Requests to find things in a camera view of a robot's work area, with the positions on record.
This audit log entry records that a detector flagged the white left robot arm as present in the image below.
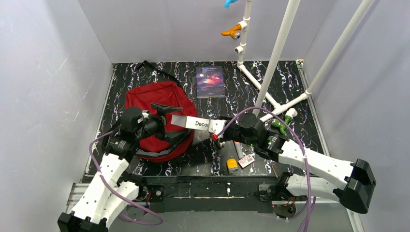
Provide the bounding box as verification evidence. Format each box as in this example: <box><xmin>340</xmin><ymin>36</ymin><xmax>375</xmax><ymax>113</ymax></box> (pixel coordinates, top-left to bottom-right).
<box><xmin>58</xmin><ymin>103</ymin><xmax>187</xmax><ymax>232</ymax></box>

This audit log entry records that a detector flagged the purple galaxy cover book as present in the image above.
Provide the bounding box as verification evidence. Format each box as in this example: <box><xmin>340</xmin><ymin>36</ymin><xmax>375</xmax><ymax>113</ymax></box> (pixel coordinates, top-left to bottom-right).
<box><xmin>196</xmin><ymin>66</ymin><xmax>225</xmax><ymax>99</ymax></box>

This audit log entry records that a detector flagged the red student backpack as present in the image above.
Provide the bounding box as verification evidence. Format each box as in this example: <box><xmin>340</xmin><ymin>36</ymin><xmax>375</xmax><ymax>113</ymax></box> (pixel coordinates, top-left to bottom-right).
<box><xmin>124</xmin><ymin>81</ymin><xmax>198</xmax><ymax>163</ymax></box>

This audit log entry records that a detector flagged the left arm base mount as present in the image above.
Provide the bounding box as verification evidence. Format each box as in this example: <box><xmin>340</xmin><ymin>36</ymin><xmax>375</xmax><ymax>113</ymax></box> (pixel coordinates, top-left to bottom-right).
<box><xmin>133</xmin><ymin>175</ymin><xmax>165</xmax><ymax>213</ymax></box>

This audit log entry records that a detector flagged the aluminium front rail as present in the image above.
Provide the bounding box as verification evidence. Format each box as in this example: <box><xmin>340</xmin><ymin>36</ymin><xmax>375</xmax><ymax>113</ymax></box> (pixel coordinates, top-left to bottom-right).
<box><xmin>58</xmin><ymin>175</ymin><xmax>369</xmax><ymax>232</ymax></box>

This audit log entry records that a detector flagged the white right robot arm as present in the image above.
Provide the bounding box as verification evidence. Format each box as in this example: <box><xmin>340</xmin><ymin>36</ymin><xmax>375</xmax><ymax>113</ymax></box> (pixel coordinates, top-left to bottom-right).
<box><xmin>211</xmin><ymin>113</ymin><xmax>377</xmax><ymax>214</ymax></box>

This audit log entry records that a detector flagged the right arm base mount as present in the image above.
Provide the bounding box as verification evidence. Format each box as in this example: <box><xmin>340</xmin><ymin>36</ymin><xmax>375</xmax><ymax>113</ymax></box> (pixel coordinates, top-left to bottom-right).
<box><xmin>254</xmin><ymin>173</ymin><xmax>307</xmax><ymax>219</ymax></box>

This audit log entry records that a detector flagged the green pipe valve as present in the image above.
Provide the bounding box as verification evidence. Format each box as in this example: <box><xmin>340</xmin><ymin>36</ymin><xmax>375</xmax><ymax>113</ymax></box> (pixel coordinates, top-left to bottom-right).
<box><xmin>271</xmin><ymin>116</ymin><xmax>292</xmax><ymax>136</ymax></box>

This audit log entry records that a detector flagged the orange pipe valve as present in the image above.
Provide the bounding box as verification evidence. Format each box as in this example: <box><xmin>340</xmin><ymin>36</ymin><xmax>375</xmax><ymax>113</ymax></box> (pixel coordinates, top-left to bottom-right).
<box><xmin>221</xmin><ymin>24</ymin><xmax>242</xmax><ymax>40</ymax></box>

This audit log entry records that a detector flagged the blue pipe valve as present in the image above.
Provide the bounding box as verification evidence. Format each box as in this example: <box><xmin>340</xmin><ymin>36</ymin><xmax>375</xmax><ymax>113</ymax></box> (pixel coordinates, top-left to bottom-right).
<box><xmin>224</xmin><ymin>0</ymin><xmax>238</xmax><ymax>8</ymax></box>

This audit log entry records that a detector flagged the white PVC pipe frame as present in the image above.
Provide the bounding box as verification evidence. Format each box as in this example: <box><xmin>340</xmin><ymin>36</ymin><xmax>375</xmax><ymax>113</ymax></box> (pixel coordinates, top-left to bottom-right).
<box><xmin>234</xmin><ymin>0</ymin><xmax>375</xmax><ymax>123</ymax></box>

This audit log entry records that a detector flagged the red white eraser box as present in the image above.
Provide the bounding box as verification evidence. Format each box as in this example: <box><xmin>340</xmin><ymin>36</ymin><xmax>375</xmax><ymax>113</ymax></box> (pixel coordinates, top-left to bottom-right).
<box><xmin>238</xmin><ymin>155</ymin><xmax>255</xmax><ymax>169</ymax></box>

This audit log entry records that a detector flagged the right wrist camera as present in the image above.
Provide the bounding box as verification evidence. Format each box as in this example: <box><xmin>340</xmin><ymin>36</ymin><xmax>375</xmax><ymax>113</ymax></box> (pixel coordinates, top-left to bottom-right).
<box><xmin>208</xmin><ymin>119</ymin><xmax>227</xmax><ymax>141</ymax></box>

